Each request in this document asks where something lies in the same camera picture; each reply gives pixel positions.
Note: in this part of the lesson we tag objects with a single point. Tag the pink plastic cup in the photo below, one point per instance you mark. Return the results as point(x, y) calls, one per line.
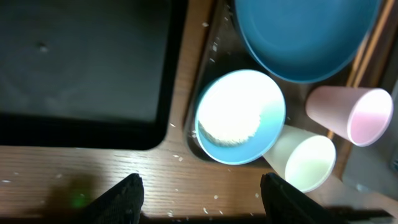
point(359, 115)

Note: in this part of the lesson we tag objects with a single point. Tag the light green plastic cup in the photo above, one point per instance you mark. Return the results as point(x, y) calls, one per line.
point(302, 158)

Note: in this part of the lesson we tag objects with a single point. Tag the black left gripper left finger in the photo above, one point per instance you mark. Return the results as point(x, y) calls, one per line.
point(119, 205)

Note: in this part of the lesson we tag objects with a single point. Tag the black rectangular bin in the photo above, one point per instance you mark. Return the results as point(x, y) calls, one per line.
point(89, 74)

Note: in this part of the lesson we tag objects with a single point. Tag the blue plate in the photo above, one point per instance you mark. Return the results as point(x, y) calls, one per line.
point(304, 41)

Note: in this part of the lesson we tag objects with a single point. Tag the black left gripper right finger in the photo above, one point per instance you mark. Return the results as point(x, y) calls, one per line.
point(284, 204)

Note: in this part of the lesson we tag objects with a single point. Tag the light blue rice bowl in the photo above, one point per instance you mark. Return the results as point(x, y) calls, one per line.
point(239, 117)

